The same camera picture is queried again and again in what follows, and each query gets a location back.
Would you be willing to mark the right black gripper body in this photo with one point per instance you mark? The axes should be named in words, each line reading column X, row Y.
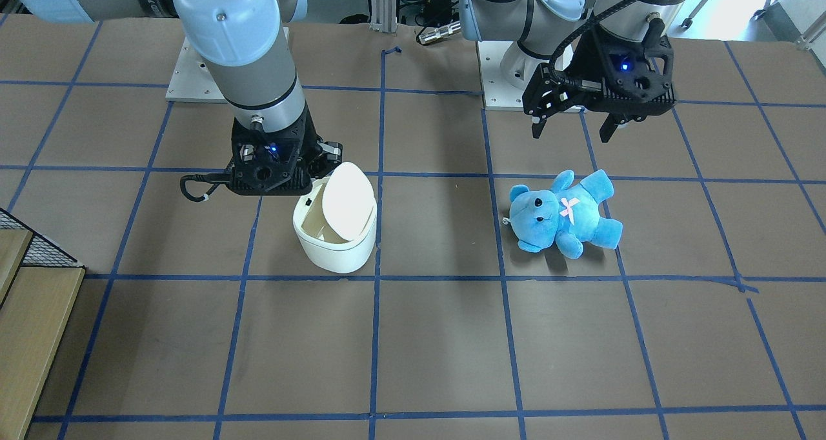
column 330, row 151

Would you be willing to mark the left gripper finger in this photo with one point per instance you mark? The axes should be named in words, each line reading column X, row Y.
column 610, row 126
column 539, row 118

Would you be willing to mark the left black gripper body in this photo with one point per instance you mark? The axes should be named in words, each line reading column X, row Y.
column 588, row 58

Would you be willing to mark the white lidded trash can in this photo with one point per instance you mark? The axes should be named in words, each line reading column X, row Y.
column 336, row 221

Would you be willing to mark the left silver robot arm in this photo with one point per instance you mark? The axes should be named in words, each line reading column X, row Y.
column 550, row 29

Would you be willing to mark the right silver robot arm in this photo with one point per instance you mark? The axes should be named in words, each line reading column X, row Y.
column 229, row 32

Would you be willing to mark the blue teddy bear plush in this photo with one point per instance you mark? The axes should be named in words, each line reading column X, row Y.
column 565, row 215

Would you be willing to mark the silver cylindrical connector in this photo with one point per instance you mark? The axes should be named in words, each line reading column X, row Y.
column 430, row 35

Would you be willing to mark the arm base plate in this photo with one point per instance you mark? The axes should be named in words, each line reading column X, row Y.
column 505, row 71
column 193, row 72

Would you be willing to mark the aluminium frame post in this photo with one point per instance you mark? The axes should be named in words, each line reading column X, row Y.
column 383, row 16

